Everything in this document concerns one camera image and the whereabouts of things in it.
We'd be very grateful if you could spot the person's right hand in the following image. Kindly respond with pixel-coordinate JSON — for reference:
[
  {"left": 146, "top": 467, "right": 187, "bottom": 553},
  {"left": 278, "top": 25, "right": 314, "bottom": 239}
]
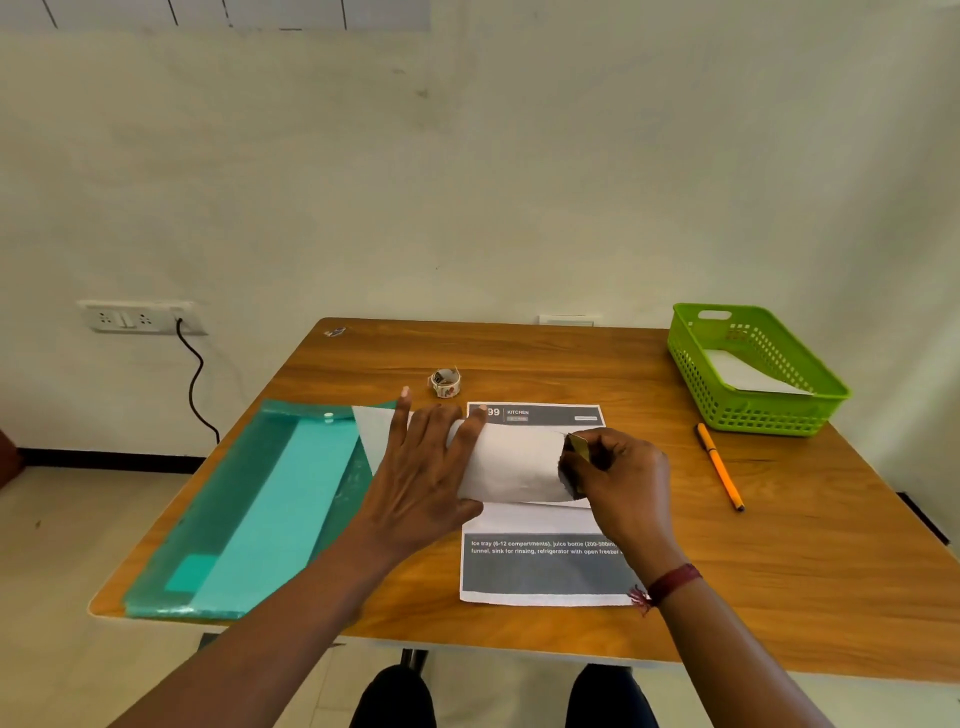
[{"left": 558, "top": 427, "right": 688, "bottom": 586}]

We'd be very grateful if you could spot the black power cable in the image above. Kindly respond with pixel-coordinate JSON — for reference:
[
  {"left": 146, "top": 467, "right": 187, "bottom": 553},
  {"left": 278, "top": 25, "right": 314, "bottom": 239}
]
[{"left": 174, "top": 318, "right": 222, "bottom": 445}]

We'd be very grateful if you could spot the person's right forearm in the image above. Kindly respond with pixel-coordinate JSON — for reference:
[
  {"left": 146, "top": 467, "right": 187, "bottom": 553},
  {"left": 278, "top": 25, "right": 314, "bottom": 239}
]
[{"left": 656, "top": 577, "right": 834, "bottom": 728}]

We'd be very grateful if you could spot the person's right leg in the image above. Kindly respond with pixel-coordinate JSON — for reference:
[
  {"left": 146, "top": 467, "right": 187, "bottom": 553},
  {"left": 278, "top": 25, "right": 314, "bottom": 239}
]
[{"left": 563, "top": 663, "right": 661, "bottom": 728}]

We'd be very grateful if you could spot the person's leg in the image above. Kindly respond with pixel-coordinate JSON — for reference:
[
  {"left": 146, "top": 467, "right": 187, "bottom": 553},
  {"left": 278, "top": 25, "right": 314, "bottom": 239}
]
[
  {"left": 563, "top": 663, "right": 661, "bottom": 728},
  {"left": 348, "top": 665, "right": 438, "bottom": 728}
]

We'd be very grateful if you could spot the person's left forearm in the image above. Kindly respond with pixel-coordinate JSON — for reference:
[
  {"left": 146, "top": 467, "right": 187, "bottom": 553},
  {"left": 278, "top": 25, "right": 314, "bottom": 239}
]
[{"left": 108, "top": 539, "right": 391, "bottom": 728}]

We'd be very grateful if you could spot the green plastic basket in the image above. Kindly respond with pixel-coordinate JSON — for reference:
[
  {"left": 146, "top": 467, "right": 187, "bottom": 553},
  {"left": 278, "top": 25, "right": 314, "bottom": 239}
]
[{"left": 665, "top": 302, "right": 853, "bottom": 439}]

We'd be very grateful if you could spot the black skirting board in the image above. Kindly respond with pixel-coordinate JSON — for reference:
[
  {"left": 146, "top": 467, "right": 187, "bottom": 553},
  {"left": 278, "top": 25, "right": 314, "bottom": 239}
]
[{"left": 18, "top": 447, "right": 950, "bottom": 547}]

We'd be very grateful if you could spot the orange pen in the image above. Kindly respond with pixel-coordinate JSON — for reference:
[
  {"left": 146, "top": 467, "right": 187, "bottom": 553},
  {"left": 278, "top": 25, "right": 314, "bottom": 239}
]
[{"left": 695, "top": 422, "right": 747, "bottom": 514}]

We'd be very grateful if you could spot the person's left hand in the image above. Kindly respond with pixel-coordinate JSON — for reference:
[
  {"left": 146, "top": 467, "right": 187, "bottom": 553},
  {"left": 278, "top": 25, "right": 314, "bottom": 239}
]
[{"left": 352, "top": 386, "right": 489, "bottom": 560}]

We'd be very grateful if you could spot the white wall socket panel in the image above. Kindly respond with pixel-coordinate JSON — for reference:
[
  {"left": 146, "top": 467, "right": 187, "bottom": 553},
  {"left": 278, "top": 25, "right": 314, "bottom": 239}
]
[{"left": 77, "top": 299, "right": 209, "bottom": 337}]

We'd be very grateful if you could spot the green translucent plastic folder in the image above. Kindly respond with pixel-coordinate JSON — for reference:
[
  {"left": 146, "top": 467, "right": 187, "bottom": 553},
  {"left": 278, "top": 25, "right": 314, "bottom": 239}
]
[{"left": 122, "top": 398, "right": 399, "bottom": 622}]

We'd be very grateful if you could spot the dark red wrist band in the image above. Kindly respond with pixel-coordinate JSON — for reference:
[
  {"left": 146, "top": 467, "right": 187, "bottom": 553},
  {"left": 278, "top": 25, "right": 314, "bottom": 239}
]
[{"left": 628, "top": 563, "right": 705, "bottom": 616}]

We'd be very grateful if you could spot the person's left leg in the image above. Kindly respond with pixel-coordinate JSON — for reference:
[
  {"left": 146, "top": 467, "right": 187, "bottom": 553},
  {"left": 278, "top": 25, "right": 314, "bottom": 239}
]
[{"left": 348, "top": 665, "right": 438, "bottom": 728}]

